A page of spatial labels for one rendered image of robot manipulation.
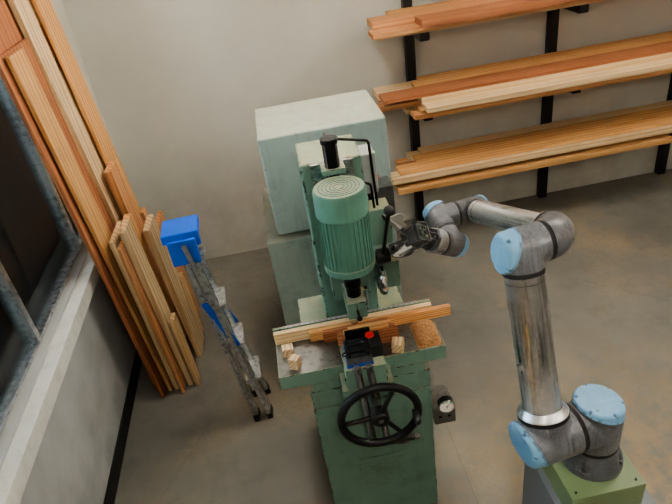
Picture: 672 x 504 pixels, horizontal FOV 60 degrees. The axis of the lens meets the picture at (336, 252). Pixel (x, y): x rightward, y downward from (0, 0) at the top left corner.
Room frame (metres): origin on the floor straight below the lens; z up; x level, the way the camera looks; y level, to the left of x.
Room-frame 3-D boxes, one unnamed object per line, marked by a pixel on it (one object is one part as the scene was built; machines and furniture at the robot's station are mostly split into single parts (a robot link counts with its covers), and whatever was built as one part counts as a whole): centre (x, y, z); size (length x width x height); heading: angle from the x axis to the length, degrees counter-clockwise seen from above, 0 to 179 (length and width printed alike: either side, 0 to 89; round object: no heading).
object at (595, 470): (1.17, -0.71, 0.70); 0.19 x 0.19 x 0.10
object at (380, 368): (1.48, -0.03, 0.91); 0.15 x 0.14 x 0.09; 93
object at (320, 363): (1.56, -0.03, 0.87); 0.61 x 0.30 x 0.06; 93
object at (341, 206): (1.67, -0.04, 1.35); 0.18 x 0.18 x 0.31
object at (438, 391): (1.54, -0.31, 0.58); 0.12 x 0.08 x 0.08; 3
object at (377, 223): (1.89, -0.18, 1.22); 0.09 x 0.08 x 0.15; 3
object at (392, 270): (1.86, -0.19, 1.02); 0.09 x 0.07 x 0.12; 93
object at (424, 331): (1.60, -0.28, 0.92); 0.14 x 0.09 x 0.04; 3
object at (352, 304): (1.69, -0.04, 1.03); 0.14 x 0.07 x 0.09; 3
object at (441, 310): (1.68, -0.12, 0.92); 0.54 x 0.02 x 0.04; 93
